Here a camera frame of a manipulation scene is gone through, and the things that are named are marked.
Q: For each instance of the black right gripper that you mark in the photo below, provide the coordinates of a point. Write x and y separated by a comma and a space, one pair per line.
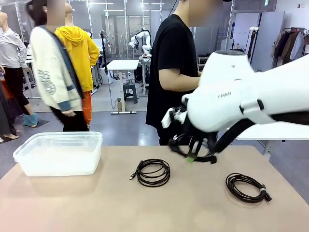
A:
193, 142

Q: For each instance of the person's right forearm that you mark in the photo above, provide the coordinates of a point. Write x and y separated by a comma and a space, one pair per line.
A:
178, 81

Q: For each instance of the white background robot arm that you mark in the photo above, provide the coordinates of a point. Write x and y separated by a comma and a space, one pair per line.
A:
146, 46

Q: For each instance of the large white table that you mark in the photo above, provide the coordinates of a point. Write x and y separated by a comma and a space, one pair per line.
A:
277, 133

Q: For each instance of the wooden shoe rack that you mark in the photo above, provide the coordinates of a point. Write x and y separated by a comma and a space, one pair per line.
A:
201, 61

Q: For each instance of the grey step stool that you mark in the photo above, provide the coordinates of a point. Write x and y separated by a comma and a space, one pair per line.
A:
130, 93

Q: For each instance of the person in black T-shirt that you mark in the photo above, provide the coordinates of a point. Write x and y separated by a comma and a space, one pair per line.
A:
169, 48

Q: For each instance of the small white background desk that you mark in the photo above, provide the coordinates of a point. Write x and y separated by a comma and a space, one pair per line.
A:
123, 64

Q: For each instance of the clothes rack with coats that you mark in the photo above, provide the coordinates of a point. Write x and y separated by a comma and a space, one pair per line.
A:
287, 46

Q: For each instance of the clear plastic storage box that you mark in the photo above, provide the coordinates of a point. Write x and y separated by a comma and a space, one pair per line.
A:
60, 159

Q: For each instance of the mannequin in yellow hoodie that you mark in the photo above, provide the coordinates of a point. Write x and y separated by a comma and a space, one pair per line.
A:
82, 53

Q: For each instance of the woman in white cardigan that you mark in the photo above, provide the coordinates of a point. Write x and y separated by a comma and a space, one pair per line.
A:
53, 72

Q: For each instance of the mannequin in dark skirt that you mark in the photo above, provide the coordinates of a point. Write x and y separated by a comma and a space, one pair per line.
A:
4, 116

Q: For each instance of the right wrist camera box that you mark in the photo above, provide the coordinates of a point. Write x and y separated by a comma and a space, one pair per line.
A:
166, 120

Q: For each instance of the black pole camera stand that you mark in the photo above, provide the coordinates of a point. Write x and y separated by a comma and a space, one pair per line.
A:
252, 43

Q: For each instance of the black camera tripod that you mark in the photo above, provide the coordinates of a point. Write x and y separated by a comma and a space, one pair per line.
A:
104, 55

